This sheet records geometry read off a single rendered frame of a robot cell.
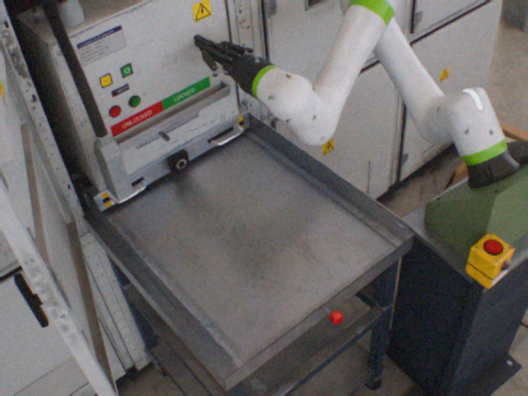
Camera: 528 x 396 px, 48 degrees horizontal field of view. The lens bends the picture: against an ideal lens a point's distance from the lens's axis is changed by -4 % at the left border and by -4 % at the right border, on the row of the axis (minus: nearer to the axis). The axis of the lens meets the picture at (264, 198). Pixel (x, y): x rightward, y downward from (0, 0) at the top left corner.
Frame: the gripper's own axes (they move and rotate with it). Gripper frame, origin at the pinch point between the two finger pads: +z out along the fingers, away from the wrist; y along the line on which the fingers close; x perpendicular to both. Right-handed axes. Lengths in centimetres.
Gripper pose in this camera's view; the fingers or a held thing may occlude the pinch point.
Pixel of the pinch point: (204, 44)
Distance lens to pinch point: 163.5
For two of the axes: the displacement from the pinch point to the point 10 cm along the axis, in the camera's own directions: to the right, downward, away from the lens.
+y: 7.7, -4.9, 4.1
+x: -0.8, -7.1, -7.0
